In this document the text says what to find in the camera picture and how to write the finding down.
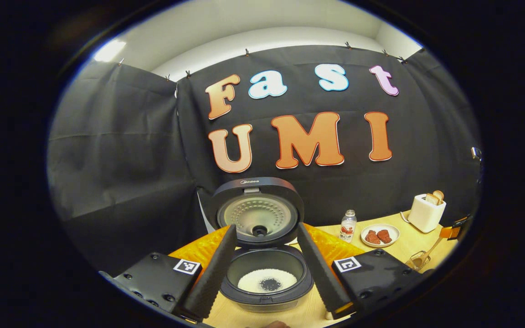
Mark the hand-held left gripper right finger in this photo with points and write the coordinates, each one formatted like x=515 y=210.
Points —
x=321 y=273

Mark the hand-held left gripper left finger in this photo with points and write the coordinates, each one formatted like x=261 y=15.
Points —
x=212 y=278

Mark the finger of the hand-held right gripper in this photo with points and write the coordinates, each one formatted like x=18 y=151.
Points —
x=450 y=232

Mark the wooden spoon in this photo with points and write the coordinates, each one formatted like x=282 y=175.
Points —
x=433 y=248

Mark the white rice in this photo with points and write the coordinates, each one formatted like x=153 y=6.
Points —
x=253 y=279

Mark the white toaster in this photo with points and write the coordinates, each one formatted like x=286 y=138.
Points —
x=426 y=216

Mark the toast slice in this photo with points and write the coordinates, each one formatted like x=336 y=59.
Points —
x=439 y=195
x=432 y=199

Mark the clear plastic drink bottle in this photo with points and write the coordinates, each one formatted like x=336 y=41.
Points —
x=348 y=226

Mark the red meat piece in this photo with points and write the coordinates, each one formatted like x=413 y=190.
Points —
x=372 y=237
x=384 y=236

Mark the white round plate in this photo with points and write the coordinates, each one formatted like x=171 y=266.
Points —
x=380 y=244

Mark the ceiling strip light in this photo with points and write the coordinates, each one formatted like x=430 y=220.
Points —
x=110 y=51

